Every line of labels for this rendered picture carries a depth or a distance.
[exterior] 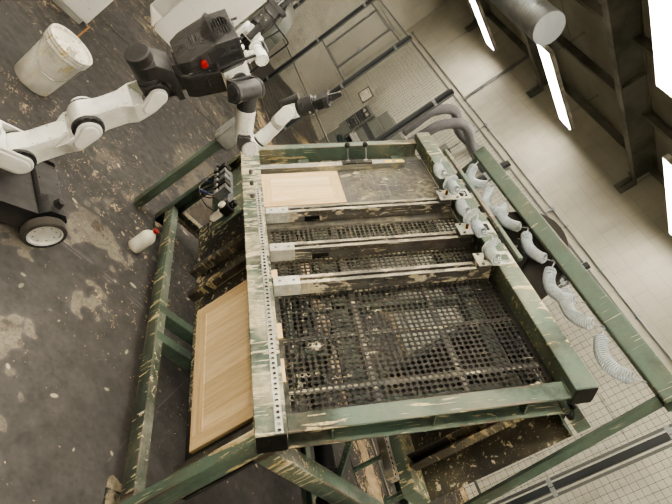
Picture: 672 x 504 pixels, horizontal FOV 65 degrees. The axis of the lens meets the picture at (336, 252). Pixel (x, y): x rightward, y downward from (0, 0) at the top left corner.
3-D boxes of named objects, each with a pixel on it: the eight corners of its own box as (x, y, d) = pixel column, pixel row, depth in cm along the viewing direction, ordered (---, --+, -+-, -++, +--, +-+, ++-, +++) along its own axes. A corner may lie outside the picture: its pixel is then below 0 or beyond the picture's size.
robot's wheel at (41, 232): (37, 219, 242) (76, 230, 259) (35, 211, 244) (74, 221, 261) (12, 243, 248) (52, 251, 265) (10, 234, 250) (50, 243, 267)
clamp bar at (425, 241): (269, 252, 273) (267, 214, 258) (483, 236, 291) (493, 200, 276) (270, 264, 265) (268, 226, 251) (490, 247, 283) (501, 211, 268)
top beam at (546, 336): (413, 145, 375) (415, 132, 368) (426, 144, 376) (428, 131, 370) (568, 405, 205) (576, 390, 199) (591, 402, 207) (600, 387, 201)
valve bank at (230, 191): (197, 171, 332) (226, 150, 326) (213, 186, 340) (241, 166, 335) (194, 216, 294) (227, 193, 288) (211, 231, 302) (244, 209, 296)
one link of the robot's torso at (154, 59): (126, 66, 219) (166, 52, 221) (119, 46, 225) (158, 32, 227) (151, 111, 244) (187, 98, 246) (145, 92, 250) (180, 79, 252)
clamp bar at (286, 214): (265, 215, 299) (263, 179, 284) (462, 203, 317) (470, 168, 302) (266, 226, 291) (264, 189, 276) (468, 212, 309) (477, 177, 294)
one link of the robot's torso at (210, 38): (174, 72, 219) (254, 43, 223) (154, 20, 233) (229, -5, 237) (196, 119, 245) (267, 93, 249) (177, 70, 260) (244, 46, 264)
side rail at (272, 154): (258, 160, 362) (258, 145, 355) (412, 153, 378) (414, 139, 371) (259, 164, 357) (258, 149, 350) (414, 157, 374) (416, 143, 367)
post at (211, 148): (133, 198, 361) (216, 136, 343) (140, 204, 365) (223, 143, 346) (132, 203, 356) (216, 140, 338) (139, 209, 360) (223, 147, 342)
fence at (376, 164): (260, 170, 339) (260, 165, 336) (402, 163, 353) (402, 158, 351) (260, 174, 335) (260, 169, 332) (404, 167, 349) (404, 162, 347)
